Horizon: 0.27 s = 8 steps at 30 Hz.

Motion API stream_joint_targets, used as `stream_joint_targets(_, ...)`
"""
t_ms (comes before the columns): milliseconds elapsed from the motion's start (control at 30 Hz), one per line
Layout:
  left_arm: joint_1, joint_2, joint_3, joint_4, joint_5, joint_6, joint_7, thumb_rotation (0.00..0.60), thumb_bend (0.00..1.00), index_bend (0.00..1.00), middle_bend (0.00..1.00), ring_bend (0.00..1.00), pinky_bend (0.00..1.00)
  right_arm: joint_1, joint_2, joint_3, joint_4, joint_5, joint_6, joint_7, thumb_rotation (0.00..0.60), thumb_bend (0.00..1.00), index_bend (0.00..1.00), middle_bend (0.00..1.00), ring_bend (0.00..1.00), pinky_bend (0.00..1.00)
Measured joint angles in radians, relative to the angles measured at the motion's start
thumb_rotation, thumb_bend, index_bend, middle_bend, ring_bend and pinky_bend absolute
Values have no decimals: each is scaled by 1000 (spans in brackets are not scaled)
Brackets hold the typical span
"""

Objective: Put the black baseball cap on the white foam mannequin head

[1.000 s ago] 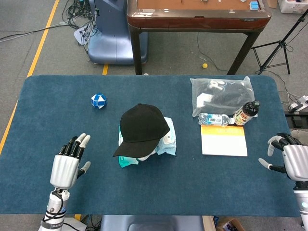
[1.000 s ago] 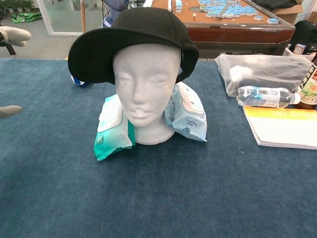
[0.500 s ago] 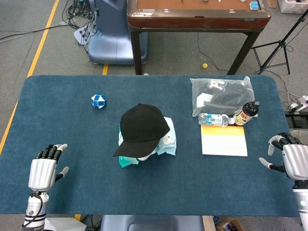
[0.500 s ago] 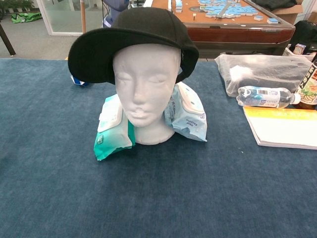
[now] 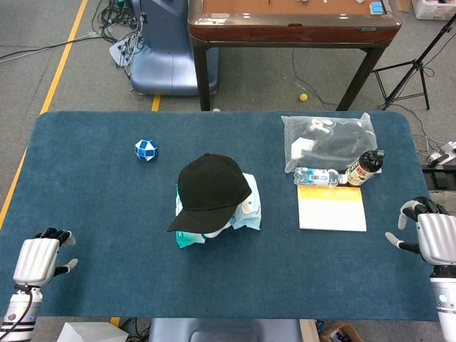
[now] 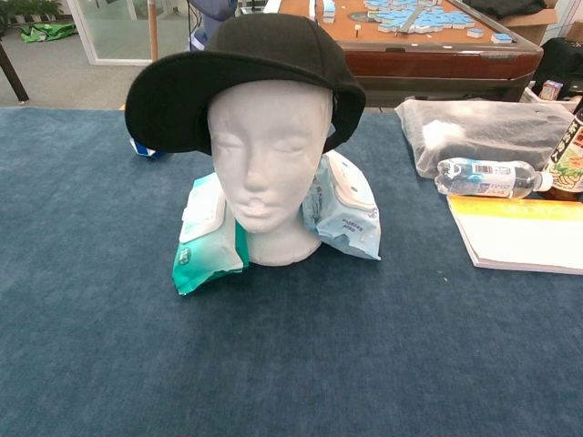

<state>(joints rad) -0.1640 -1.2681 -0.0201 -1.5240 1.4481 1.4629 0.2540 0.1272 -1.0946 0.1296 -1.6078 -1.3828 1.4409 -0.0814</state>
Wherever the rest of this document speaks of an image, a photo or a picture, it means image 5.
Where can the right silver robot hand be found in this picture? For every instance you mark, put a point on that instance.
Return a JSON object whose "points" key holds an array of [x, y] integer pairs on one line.
{"points": [[438, 238]]}

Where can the white storage box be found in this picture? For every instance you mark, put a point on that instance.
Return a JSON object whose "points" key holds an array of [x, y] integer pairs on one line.
{"points": [[432, 9]]}

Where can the black baseball cap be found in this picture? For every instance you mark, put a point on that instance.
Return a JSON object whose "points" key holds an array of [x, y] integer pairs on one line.
{"points": [[210, 189]]}

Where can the green wet wipes pack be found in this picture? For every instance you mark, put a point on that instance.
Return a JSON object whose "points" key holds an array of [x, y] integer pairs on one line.
{"points": [[189, 240]]}

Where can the blue carpet table mat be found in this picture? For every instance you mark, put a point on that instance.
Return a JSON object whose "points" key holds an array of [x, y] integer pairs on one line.
{"points": [[249, 278]]}

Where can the small yellow ball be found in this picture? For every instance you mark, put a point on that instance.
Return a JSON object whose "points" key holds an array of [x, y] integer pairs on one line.
{"points": [[303, 97]]}

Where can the open cardboard box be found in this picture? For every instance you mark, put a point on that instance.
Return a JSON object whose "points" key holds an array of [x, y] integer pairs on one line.
{"points": [[340, 333]]}

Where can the black tripod stand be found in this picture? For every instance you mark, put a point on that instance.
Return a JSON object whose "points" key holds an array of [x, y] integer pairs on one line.
{"points": [[415, 66]]}

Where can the brown mahjong table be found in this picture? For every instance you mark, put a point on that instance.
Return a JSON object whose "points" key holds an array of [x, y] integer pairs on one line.
{"points": [[292, 30]]}

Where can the dark sauce bottle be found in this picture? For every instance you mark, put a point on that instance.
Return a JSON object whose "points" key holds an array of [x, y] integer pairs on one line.
{"points": [[363, 169]]}

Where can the white power strip with plugs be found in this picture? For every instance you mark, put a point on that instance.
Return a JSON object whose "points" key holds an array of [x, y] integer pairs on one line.
{"points": [[119, 51]]}

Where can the clear bag with black garment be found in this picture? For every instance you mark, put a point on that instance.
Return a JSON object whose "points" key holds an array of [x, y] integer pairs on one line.
{"points": [[331, 139]]}

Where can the blue white snake cube ball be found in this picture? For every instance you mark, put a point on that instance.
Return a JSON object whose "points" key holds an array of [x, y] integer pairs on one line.
{"points": [[146, 149]]}

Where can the blue grey machine base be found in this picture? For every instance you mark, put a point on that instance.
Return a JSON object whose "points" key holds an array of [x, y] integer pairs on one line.
{"points": [[167, 53]]}

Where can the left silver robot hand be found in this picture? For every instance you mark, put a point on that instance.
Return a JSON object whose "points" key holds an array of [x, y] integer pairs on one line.
{"points": [[35, 261]]}

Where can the white grey power strip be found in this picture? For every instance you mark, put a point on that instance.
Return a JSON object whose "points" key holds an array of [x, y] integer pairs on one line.
{"points": [[441, 153]]}

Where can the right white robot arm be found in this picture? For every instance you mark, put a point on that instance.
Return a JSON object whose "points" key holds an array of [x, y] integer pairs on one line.
{"points": [[447, 306]]}

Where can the clear plastic water bottle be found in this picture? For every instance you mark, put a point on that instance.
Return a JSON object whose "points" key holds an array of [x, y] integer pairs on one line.
{"points": [[315, 177]]}

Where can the white paper box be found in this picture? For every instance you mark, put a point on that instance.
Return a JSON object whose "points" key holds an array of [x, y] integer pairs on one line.
{"points": [[89, 333]]}

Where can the white foam mannequin head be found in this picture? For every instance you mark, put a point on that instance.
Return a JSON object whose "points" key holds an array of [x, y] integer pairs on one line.
{"points": [[215, 233]]}

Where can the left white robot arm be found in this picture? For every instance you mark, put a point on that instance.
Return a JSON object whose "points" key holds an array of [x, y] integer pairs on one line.
{"points": [[21, 313]]}

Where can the light blue wet wipes pack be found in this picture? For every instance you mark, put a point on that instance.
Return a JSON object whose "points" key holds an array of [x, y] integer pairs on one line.
{"points": [[249, 221]]}

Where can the blue mahjong tile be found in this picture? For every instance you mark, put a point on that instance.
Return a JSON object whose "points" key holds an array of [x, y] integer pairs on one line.
{"points": [[376, 8]]}

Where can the white orange notebook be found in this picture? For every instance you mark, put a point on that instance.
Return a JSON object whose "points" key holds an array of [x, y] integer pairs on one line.
{"points": [[331, 212]]}

